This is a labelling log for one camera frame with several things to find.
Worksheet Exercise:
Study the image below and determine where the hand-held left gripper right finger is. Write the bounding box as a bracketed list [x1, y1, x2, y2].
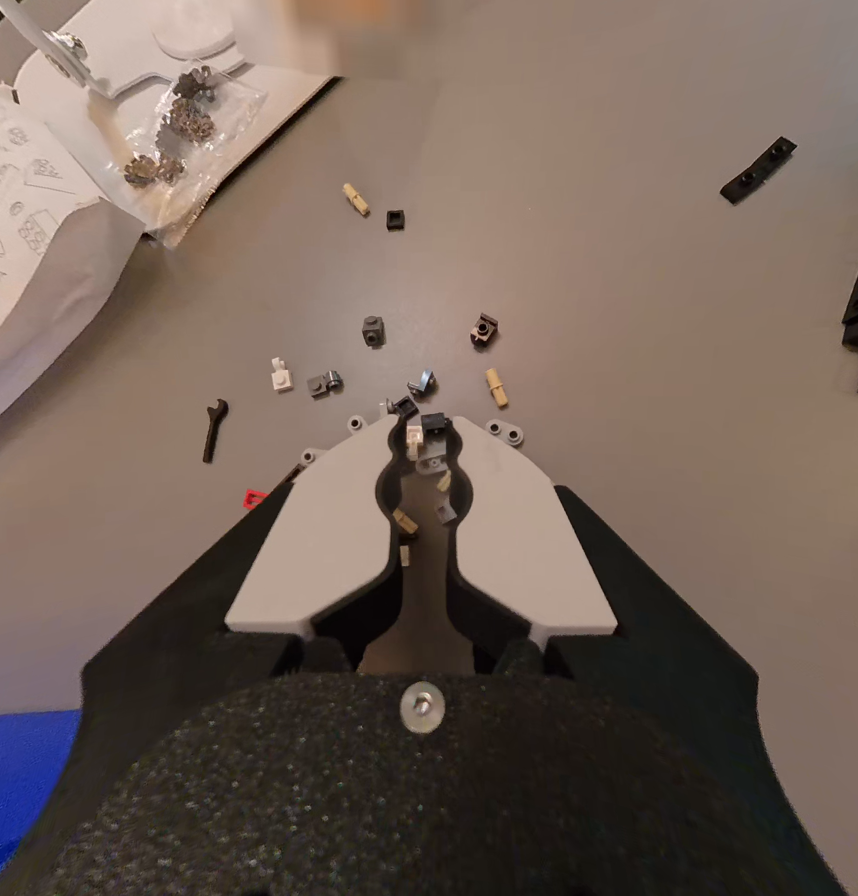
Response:
[444, 415, 619, 673]

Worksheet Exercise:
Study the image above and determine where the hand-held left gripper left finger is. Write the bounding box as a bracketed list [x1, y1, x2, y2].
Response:
[224, 416, 405, 673]

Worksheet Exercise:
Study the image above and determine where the grey desk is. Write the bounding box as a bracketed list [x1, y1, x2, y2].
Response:
[0, 0, 858, 896]

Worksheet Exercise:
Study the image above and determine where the black toy wrench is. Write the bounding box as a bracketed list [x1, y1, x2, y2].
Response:
[202, 398, 229, 463]

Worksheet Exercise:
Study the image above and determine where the blue plastic bin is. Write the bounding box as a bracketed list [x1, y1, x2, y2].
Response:
[0, 707, 84, 879]

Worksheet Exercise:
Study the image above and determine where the open instruction booklet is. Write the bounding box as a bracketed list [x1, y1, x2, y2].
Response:
[0, 83, 147, 431]

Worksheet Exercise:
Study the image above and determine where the black curved long plate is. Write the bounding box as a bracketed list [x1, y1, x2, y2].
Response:
[720, 136, 798, 206]

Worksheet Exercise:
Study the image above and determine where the clear plastic parts bag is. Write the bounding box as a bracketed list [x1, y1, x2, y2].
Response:
[95, 62, 270, 251]

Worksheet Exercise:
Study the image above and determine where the white book stand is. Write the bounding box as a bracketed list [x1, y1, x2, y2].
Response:
[0, 0, 343, 251]

